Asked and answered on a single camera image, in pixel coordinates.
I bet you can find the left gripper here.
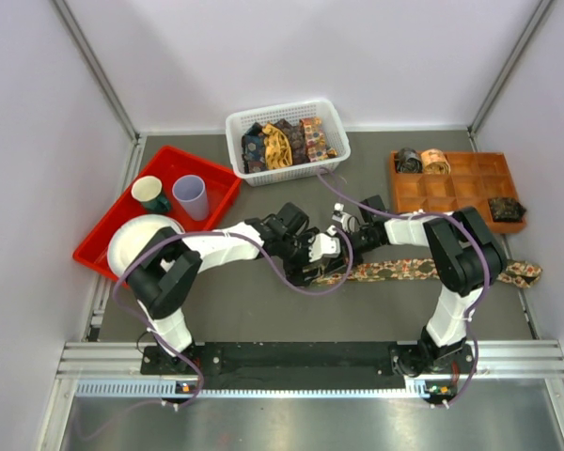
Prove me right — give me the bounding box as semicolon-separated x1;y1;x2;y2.
277;228;322;287

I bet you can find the floral patterned tie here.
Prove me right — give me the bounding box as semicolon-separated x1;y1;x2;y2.
309;258;544;288

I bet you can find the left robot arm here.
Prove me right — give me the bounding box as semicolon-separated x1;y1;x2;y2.
121;203;353;373

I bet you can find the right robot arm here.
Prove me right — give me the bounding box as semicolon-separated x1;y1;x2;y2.
352;195;507;376

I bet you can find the rolled dark grey tie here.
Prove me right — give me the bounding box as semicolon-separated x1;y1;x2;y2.
394;148;423;174

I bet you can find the yellow patterned tie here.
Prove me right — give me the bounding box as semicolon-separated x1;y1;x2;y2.
262;123;292;170

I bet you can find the orange dotted tie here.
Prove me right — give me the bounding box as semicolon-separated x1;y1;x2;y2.
300;117;337;163

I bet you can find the rolled beige tie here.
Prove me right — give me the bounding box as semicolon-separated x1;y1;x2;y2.
420;148;451;175

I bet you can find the white plastic basket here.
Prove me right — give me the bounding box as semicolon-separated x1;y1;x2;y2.
226;99;351;186

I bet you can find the dark blue patterned tie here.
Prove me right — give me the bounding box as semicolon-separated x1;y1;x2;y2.
242;122;267;174

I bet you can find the maroon patterned tie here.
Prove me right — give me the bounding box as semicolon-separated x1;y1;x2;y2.
274;119;309;165

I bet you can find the lilac plastic cup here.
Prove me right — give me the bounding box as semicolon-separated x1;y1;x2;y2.
172;175;210;222

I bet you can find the wooden compartment tray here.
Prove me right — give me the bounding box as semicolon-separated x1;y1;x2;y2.
389;152;526;234

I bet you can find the red plastic tray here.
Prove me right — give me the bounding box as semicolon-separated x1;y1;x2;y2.
72;146;242;281

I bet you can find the rolled dark green tie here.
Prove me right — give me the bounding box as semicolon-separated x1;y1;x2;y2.
488;196;526;223

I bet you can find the green mug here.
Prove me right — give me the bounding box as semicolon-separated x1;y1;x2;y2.
131;176;171;214

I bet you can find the white paper plate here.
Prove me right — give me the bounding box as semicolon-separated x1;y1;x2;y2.
107;214;184;278

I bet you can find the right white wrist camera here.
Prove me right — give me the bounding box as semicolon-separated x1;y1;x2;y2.
332;202;359;233

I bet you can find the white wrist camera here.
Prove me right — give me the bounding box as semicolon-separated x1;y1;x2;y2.
308;225;342;263
332;202;359;233

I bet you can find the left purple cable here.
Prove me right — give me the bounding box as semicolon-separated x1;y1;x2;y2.
112;229;354;411

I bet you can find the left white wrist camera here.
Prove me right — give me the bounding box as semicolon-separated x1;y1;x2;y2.
308;225;342;263

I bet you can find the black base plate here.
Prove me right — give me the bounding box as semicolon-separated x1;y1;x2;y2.
139;340;477;389

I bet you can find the aluminium front rail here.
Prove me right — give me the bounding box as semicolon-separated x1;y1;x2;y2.
56;340;564;400

